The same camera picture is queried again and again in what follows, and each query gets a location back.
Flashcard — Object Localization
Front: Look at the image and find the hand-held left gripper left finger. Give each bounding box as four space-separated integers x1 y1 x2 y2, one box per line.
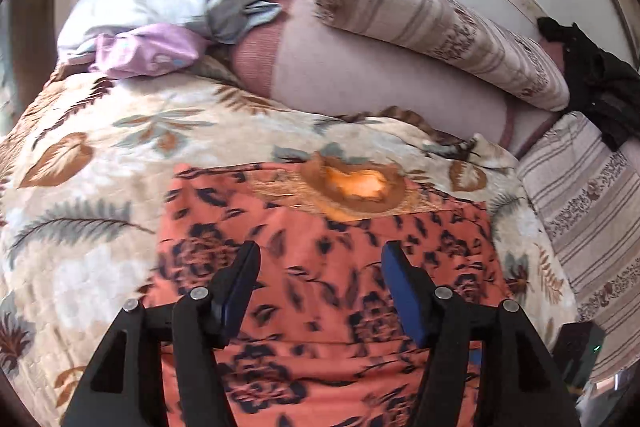
60 240 262 427

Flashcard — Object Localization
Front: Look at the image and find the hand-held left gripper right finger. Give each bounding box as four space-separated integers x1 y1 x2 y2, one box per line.
381 240 584 427

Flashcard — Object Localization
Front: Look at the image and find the orange floral garment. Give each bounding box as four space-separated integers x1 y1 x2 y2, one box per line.
144 161 517 427

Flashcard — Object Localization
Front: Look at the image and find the striped floral bed sheet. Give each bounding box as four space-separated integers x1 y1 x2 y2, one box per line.
517 111 640 384

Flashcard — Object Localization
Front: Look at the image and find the beige leaf-print blanket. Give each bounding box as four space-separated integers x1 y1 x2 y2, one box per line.
0 56 582 427

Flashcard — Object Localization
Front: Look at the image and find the pink bed sheet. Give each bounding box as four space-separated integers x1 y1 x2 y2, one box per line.
229 0 572 158

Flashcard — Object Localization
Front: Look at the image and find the purple floral cloth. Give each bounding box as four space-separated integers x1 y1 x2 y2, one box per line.
88 22 209 80

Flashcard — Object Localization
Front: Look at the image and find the striped bolster pillow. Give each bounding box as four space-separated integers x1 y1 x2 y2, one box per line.
312 0 571 113

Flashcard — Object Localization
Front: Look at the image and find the black cloth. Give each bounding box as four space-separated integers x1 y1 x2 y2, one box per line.
537 16 640 152

